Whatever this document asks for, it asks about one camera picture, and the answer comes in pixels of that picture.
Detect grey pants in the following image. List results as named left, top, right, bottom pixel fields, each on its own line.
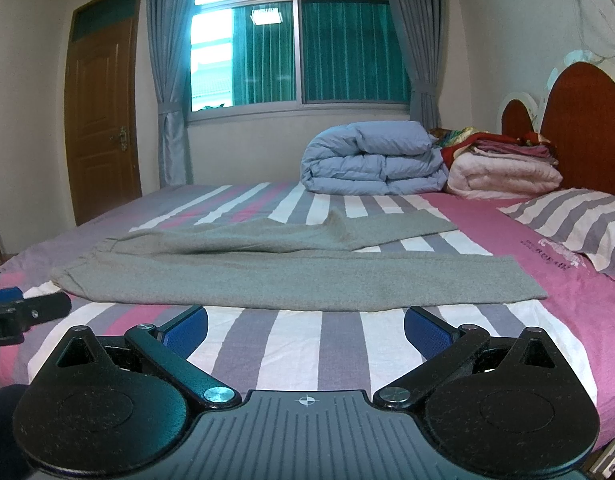
left=51, top=210, right=547, bottom=312

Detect folded pink blanket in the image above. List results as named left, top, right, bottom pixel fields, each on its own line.
left=446, top=152, right=562, bottom=200

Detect striped pillow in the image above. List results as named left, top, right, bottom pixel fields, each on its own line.
left=501, top=188, right=615, bottom=281

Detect folded light blue duvet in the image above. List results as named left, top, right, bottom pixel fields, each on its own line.
left=300, top=120, right=449, bottom=195

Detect red patterned folded blanket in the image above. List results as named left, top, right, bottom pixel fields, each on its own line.
left=430, top=127, right=556, bottom=168

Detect brown wooden door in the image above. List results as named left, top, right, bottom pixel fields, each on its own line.
left=64, top=0, right=141, bottom=224

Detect red wooden headboard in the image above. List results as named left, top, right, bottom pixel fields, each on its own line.
left=498, top=50, right=615, bottom=196

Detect window with green glass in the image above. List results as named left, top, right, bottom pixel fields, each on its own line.
left=190, top=0, right=411, bottom=113

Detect right grey curtain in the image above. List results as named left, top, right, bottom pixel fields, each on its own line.
left=389, top=0, right=446, bottom=129

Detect grey curtain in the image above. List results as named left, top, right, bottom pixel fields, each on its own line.
left=389, top=0, right=446, bottom=129
left=147, top=0, right=194, bottom=188

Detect left grey curtain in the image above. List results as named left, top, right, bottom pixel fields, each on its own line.
left=147, top=0, right=194, bottom=188

